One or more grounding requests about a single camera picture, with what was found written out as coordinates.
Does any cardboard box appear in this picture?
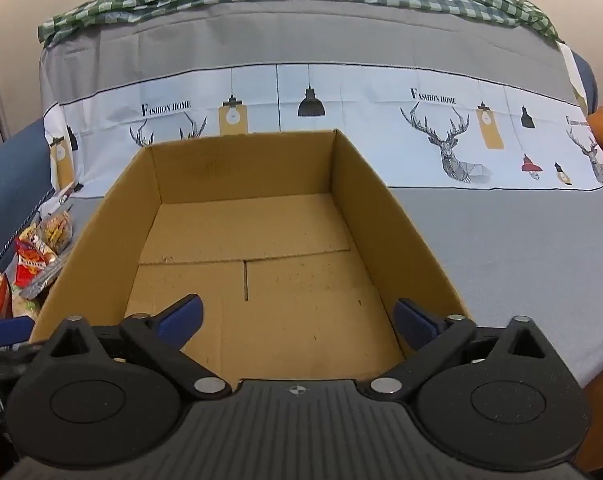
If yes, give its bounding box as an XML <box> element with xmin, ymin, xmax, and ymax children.
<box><xmin>30</xmin><ymin>129</ymin><xmax>471</xmax><ymax>381</ymax></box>

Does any blue fabric cushion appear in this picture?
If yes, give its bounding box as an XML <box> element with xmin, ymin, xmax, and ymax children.
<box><xmin>570</xmin><ymin>49</ymin><xmax>600</xmax><ymax>113</ymax></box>

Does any yellow snack packet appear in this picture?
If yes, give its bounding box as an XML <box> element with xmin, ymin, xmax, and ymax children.
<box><xmin>11</xmin><ymin>287</ymin><xmax>43</xmax><ymax>319</ymax></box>

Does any red snack packet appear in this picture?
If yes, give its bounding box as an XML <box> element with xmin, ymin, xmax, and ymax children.
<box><xmin>13</xmin><ymin>225</ymin><xmax>63</xmax><ymax>302</ymax></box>

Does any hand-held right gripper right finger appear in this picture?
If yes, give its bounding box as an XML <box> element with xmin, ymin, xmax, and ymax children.
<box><xmin>370</xmin><ymin>298</ymin><xmax>583</xmax><ymax>402</ymax></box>

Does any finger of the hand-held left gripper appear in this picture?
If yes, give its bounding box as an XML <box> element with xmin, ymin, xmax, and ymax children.
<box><xmin>0</xmin><ymin>316</ymin><xmax>35</xmax><ymax>348</ymax></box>

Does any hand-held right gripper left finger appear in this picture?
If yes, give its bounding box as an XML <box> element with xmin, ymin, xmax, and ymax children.
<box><xmin>28</xmin><ymin>293</ymin><xmax>233</xmax><ymax>402</ymax></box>

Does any grey deer printed bedsheet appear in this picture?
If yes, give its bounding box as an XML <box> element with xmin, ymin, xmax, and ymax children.
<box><xmin>38</xmin><ymin>0</ymin><xmax>603</xmax><ymax>403</ymax></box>

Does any clear packet of noodle snack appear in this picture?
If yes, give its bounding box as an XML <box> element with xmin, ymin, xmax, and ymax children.
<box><xmin>36</xmin><ymin>182</ymin><xmax>85</xmax><ymax>255</ymax></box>

